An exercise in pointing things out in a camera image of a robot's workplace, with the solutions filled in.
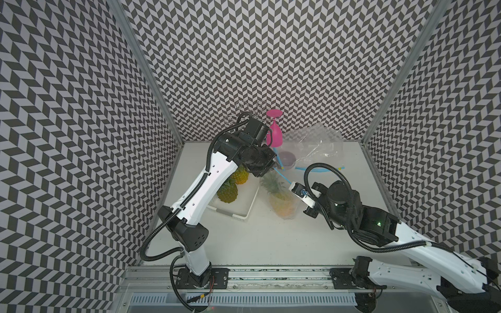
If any yellow toy pineapple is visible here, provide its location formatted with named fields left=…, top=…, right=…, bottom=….
left=230, top=165, right=249, bottom=185

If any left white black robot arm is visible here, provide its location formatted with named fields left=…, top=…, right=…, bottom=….
left=139, top=112, right=276, bottom=288

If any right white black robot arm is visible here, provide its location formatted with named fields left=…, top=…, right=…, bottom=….
left=297, top=162, right=500, bottom=312

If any pink plastic wine glass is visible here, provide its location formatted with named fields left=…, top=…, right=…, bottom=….
left=266, top=109, right=283, bottom=148

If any grey round bowl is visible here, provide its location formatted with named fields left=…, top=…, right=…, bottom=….
left=279, top=151, right=297, bottom=170

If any white perforated plastic basket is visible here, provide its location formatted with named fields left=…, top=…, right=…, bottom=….
left=207, top=174, right=260, bottom=220

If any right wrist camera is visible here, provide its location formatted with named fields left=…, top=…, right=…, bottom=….
left=288, top=181, right=317, bottom=211

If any chrome wire cup stand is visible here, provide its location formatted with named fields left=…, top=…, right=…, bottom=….
left=236, top=100, right=266, bottom=130

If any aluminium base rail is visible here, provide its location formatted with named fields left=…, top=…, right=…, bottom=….
left=121, top=265, right=447, bottom=294

